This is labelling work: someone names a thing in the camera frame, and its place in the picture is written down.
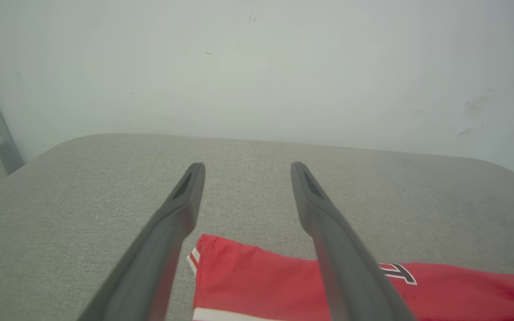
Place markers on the red and white jersey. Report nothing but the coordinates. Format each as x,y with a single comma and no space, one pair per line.
261,281

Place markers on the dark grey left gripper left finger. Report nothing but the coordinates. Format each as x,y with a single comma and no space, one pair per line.
159,258

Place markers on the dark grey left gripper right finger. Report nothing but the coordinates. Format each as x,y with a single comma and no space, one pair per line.
350,267

